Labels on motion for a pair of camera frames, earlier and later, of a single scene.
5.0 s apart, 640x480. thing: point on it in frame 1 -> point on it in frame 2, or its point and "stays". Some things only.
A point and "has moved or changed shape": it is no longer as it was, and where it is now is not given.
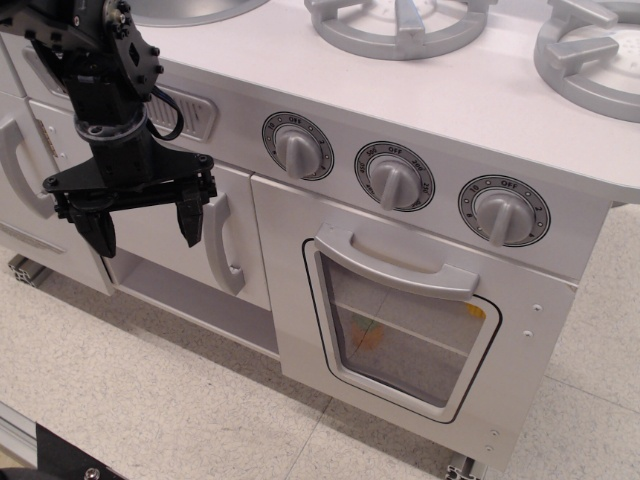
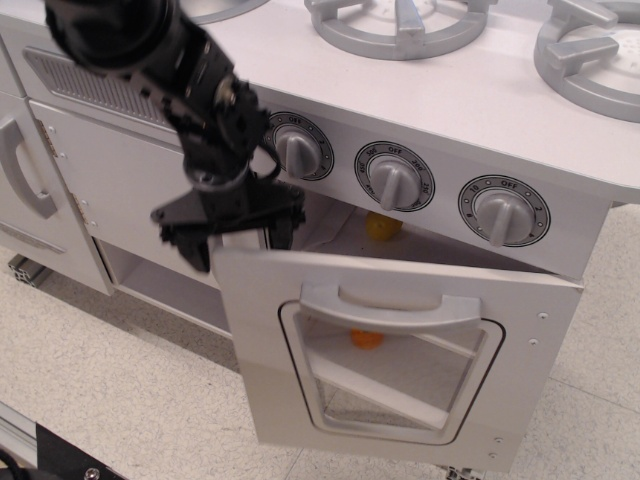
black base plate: [58, 459] stays
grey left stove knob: [298, 145] stays
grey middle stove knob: [395, 175] stays
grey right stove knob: [504, 210] stays
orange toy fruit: [367, 339] stays
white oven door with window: [466, 353] has moved or changed shape
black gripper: [127, 169] -> [263, 204]
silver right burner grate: [557, 61] stays
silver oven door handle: [396, 266] -> [389, 306]
